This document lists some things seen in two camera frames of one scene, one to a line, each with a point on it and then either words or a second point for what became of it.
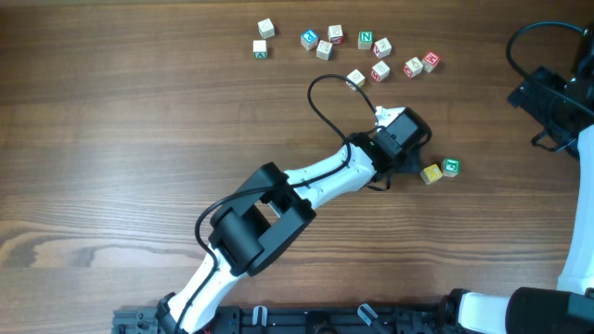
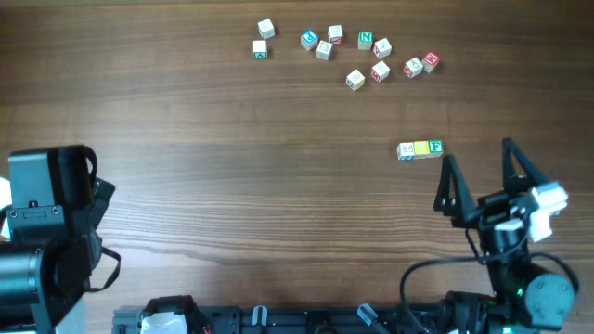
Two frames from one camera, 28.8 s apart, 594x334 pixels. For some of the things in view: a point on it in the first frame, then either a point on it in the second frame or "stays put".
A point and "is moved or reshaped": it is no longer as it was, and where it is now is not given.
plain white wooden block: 266,29 stays put
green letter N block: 365,39 stays put
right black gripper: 530,94 → 492,205
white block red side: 336,35 stays put
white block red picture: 382,48 stays put
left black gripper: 416,163 → 95,206
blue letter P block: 309,39 stays put
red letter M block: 429,61 stays put
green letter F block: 451,166 is moved or reshaped
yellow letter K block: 431,173 is moved or reshaped
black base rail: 419,318 stays put
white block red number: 413,67 stays put
